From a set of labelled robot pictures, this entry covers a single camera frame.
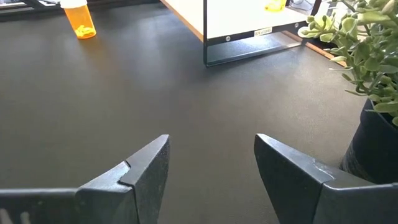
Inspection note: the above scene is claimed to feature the narrow orange pill bottle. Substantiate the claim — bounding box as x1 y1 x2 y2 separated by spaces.
263 0 287 13

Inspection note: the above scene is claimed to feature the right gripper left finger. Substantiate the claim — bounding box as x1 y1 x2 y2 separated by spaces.
75 133 171 224

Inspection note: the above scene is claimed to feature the green potted plant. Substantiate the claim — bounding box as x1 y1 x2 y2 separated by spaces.
297 0 398 185

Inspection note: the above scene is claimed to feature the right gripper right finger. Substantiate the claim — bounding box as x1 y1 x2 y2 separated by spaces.
254 133 398 224

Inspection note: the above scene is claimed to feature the wide orange pill bottle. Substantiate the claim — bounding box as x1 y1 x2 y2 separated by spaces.
59 0 97 40

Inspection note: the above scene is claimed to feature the wooden shelf black frame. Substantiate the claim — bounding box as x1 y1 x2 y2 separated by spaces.
160 0 323 68

